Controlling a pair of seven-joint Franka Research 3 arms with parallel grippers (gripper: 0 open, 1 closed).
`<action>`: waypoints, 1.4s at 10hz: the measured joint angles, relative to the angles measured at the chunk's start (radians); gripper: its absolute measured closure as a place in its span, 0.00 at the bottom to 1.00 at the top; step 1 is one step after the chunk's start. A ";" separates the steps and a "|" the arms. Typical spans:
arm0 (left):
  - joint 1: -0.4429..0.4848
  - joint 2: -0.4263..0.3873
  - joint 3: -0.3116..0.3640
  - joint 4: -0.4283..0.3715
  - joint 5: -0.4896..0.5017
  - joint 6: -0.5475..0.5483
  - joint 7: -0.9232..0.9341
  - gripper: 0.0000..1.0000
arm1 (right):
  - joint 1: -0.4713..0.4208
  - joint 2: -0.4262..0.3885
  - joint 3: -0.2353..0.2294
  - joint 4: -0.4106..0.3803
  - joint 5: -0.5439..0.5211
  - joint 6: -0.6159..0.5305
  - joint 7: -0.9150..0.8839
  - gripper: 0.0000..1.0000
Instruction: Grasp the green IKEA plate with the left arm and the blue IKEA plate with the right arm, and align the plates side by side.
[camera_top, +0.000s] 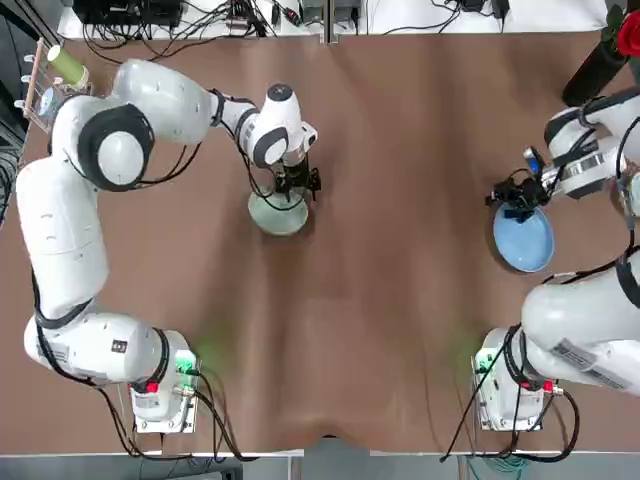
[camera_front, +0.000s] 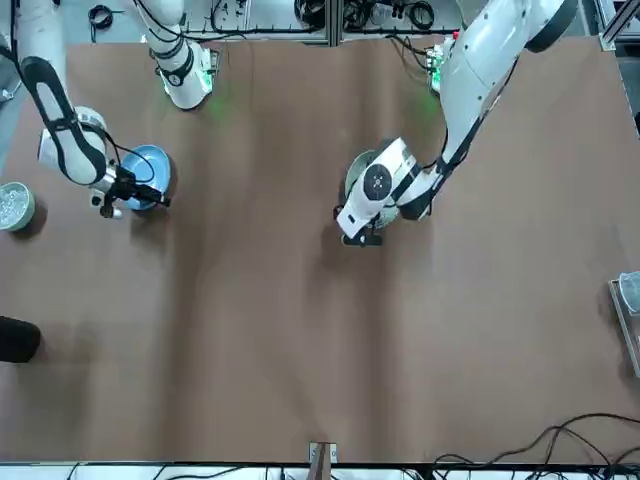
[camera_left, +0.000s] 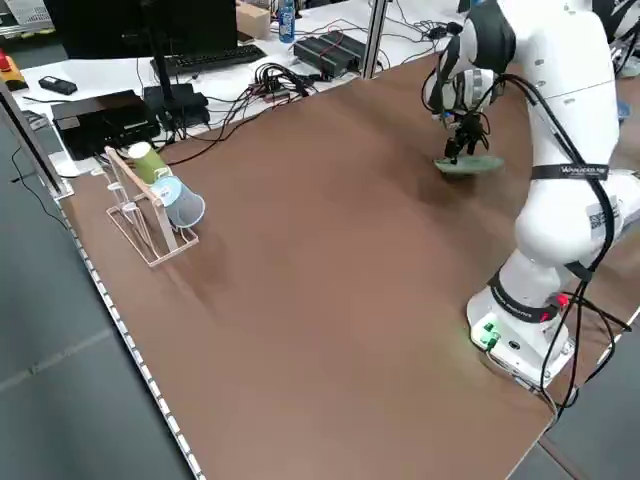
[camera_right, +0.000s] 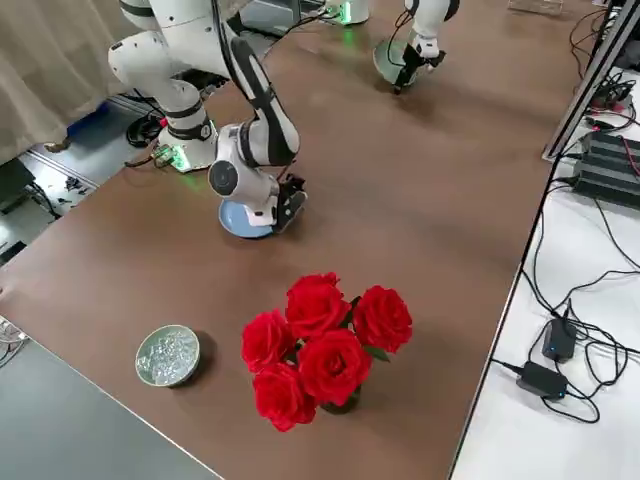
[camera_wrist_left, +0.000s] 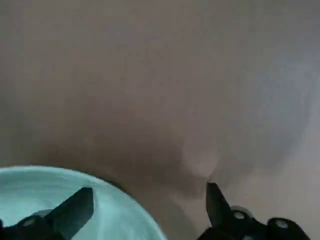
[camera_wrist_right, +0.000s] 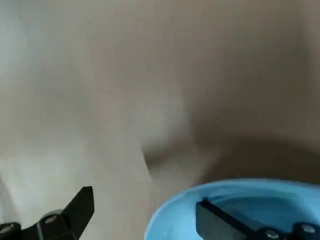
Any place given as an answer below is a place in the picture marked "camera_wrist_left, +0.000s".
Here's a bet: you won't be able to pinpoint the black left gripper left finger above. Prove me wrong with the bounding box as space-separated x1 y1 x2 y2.
0 186 95 240

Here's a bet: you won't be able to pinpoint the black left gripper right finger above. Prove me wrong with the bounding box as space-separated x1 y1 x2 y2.
197 182 311 240

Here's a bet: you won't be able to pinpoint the green plate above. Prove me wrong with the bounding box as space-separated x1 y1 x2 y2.
0 164 167 240

